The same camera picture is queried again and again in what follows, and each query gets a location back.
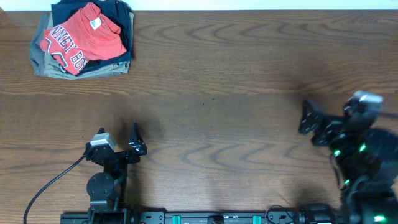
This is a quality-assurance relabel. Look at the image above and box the grey folded garment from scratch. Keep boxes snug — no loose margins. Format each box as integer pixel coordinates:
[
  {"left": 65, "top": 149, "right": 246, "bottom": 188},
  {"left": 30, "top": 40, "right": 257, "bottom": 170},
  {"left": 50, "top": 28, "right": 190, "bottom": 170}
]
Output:
[{"left": 29, "top": 13, "right": 50, "bottom": 77}]

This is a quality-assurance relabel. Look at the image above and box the navy folded garment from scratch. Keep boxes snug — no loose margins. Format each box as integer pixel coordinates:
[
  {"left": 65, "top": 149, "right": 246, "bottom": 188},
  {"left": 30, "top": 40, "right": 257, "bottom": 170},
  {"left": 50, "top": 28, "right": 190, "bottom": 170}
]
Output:
[{"left": 50, "top": 0, "right": 134, "bottom": 77}]

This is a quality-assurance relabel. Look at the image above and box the coral red t-shirt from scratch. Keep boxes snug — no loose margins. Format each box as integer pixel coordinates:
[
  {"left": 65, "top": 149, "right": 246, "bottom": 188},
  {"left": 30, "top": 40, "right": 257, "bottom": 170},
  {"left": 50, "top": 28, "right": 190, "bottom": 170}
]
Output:
[{"left": 40, "top": 1, "right": 130, "bottom": 75}]

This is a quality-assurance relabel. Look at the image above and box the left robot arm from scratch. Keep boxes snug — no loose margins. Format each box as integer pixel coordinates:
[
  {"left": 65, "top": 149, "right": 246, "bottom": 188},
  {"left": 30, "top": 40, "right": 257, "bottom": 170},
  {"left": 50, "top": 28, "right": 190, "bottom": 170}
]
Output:
[{"left": 83, "top": 122, "right": 147, "bottom": 223}]

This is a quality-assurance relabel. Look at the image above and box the khaki folded garment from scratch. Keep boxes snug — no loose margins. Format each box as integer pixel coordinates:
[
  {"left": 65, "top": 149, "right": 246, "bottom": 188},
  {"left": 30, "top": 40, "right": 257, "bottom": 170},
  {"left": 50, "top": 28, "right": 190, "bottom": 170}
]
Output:
[{"left": 44, "top": 9, "right": 134, "bottom": 80}]

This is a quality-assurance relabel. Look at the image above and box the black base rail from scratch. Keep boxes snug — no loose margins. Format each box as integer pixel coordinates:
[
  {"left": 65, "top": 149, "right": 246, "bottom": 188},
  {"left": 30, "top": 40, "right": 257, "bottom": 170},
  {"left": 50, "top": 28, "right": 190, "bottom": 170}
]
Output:
[{"left": 59, "top": 210, "right": 343, "bottom": 224}]

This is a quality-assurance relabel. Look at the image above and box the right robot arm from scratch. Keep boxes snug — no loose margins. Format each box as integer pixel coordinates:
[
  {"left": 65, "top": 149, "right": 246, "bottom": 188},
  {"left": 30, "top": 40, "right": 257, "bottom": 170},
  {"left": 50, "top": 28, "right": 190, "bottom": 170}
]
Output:
[{"left": 299, "top": 98, "right": 397, "bottom": 223}]

